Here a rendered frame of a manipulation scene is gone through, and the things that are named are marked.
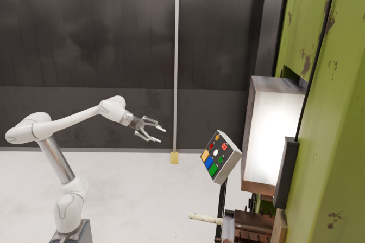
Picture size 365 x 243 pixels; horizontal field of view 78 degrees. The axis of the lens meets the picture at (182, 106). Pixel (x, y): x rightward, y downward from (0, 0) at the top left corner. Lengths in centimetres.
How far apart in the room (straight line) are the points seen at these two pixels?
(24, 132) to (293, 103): 143
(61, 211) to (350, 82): 169
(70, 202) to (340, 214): 153
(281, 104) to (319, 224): 41
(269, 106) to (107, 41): 286
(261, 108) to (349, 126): 39
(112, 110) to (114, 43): 214
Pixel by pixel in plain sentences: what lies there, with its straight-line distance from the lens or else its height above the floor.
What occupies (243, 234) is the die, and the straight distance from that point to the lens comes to 136.
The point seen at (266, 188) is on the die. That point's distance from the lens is 114.
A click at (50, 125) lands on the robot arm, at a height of 141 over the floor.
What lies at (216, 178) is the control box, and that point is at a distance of 168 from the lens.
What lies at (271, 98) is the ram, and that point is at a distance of 90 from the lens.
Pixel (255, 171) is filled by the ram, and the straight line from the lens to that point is 103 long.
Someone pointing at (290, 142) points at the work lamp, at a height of 164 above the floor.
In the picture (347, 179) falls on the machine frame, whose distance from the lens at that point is 64.
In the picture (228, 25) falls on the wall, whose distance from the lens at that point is 341.
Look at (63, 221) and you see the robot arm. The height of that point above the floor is 76.
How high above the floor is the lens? 198
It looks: 19 degrees down
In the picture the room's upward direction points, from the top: 2 degrees clockwise
